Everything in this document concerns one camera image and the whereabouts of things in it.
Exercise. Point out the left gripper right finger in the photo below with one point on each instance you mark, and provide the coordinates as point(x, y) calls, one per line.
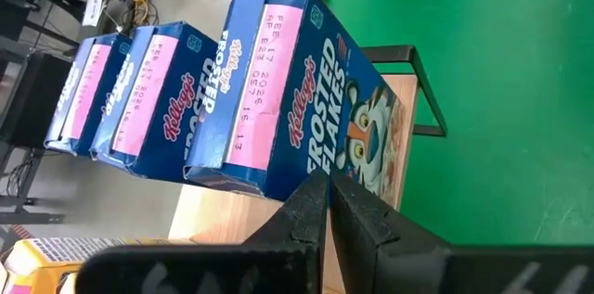
point(441, 271)

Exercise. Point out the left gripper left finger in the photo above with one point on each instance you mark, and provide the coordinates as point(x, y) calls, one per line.
point(209, 271)

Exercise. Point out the yellow Corn Pops cereal box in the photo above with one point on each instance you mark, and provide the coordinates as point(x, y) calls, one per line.
point(116, 242)
point(42, 268)

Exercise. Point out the blue Frosted Flakes cereal box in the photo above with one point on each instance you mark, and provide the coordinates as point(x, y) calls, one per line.
point(83, 94)
point(278, 76)
point(153, 99)

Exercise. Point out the green table mat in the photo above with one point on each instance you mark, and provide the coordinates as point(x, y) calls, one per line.
point(510, 99)

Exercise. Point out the white power adapter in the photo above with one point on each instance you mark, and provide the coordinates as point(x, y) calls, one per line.
point(93, 10)

